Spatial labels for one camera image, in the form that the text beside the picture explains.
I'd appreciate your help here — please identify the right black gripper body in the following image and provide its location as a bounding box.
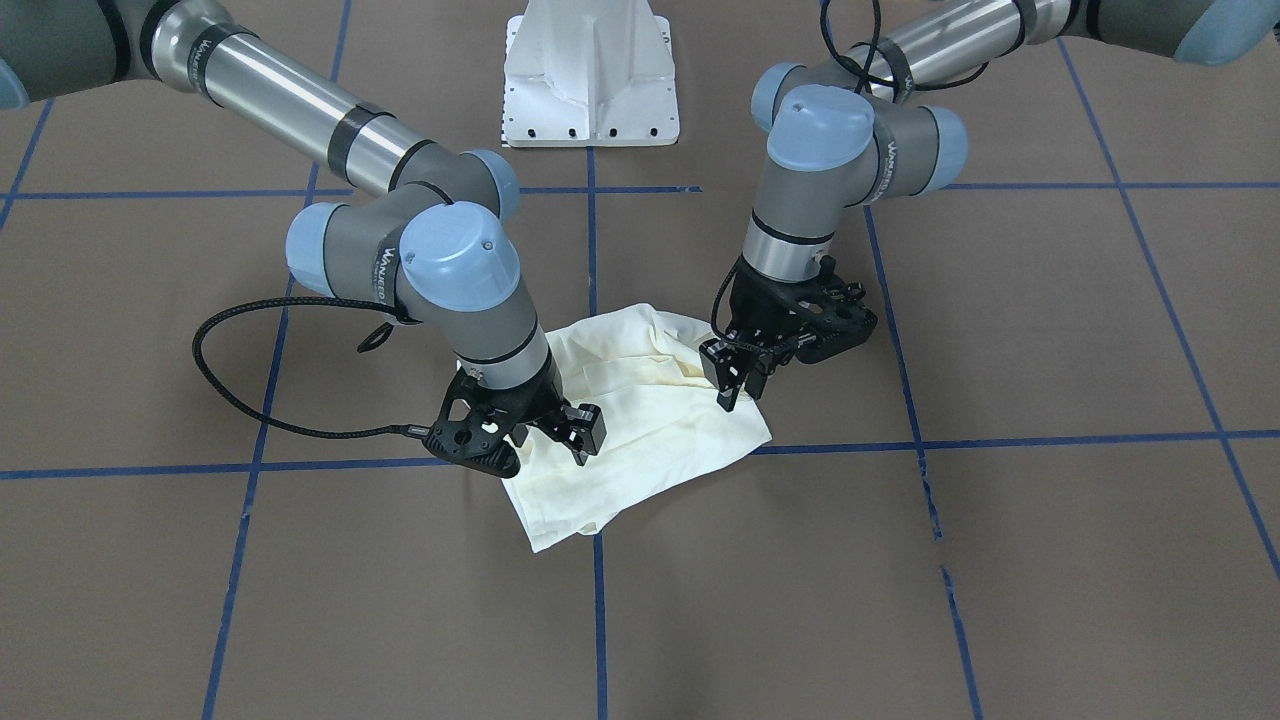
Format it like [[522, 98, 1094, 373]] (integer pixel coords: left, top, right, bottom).
[[422, 356, 607, 479]]

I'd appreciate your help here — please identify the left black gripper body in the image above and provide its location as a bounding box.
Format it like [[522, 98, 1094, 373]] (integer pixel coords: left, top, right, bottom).
[[700, 256, 877, 396]]

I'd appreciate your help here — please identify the cream long sleeve shirt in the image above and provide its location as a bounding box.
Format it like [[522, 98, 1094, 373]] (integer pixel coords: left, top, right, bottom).
[[504, 304, 771, 552]]

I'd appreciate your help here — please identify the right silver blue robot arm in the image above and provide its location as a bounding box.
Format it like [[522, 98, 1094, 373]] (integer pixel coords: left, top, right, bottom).
[[3, 1, 605, 478]]

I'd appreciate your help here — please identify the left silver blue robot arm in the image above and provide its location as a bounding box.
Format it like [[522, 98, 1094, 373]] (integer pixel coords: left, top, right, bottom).
[[699, 1, 1279, 410]]

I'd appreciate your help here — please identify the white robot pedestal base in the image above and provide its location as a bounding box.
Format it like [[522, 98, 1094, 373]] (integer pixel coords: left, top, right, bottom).
[[502, 1, 681, 149]]

